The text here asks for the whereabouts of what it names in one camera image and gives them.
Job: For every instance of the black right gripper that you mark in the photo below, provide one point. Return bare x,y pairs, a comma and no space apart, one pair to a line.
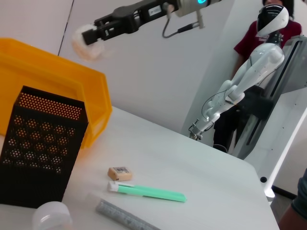
148,12

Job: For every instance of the white paper ball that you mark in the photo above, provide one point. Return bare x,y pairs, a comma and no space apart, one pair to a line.
88,51

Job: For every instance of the beige eraser with barcode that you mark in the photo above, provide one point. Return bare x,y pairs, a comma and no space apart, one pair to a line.
120,173

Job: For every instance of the grey pen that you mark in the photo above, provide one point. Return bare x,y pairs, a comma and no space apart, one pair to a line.
120,215

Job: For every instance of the clear green-label water bottle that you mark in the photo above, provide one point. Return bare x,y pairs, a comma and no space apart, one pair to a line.
51,216

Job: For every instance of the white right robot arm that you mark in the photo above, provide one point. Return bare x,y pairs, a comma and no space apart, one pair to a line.
189,6

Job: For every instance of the white humanoid robot arm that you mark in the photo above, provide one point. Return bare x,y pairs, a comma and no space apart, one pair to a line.
216,107

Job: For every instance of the black mesh pen holder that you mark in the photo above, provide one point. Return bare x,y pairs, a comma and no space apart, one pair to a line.
36,155

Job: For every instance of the yellow plastic bin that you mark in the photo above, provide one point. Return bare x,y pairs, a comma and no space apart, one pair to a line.
48,69

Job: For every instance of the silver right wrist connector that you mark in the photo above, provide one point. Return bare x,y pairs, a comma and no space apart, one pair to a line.
169,9

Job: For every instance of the person in maroon shirt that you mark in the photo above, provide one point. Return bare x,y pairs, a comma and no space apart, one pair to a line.
249,36

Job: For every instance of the black round stand knob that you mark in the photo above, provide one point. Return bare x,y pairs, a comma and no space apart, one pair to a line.
263,179

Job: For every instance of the person arm dark sleeve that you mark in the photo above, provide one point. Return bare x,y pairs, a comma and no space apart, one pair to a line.
299,196

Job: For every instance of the grey right wrist camera bracket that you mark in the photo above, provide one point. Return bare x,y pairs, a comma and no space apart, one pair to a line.
200,20

